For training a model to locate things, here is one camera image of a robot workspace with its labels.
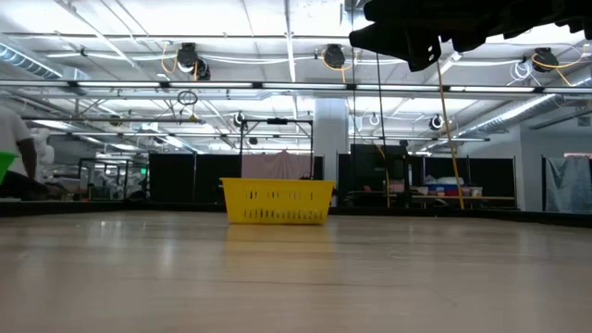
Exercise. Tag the yellow plastic basket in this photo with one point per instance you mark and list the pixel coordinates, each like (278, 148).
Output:
(236, 194)

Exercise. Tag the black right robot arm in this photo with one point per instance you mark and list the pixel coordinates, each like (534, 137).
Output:
(532, 14)

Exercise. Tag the white square pillar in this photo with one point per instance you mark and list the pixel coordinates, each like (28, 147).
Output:
(332, 134)

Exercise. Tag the black partition panel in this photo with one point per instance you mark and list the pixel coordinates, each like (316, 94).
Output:
(370, 178)
(185, 178)

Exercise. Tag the table with storage bins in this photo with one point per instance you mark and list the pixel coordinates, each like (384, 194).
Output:
(444, 187)

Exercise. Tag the pink hanging cloth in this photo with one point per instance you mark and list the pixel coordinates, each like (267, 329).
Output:
(275, 166)

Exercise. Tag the long ceiling light bar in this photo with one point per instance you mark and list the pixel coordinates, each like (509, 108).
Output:
(208, 85)

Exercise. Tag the grey hanging cloth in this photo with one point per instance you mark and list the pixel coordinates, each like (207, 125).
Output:
(569, 185)

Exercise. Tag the white humanoid robot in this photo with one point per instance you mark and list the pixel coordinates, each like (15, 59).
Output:
(45, 152)

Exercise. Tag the person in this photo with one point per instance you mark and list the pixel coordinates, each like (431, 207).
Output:
(11, 134)

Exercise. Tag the green board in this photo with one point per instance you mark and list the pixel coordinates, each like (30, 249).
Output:
(5, 164)

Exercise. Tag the black metal rig frame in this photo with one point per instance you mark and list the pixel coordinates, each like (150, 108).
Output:
(277, 121)

